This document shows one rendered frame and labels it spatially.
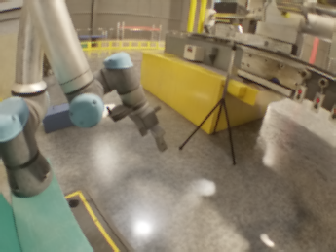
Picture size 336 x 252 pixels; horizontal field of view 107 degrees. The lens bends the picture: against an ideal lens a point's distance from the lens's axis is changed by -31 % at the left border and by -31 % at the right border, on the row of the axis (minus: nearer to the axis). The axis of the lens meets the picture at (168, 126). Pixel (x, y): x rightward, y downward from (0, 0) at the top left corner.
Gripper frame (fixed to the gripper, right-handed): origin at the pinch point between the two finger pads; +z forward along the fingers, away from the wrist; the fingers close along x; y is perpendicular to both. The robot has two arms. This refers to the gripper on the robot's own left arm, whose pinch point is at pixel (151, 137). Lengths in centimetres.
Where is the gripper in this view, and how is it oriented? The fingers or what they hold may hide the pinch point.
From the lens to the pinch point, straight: 64.8
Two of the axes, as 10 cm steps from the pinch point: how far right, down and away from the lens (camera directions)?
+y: 7.6, -5.5, 3.4
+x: -5.8, -3.4, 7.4
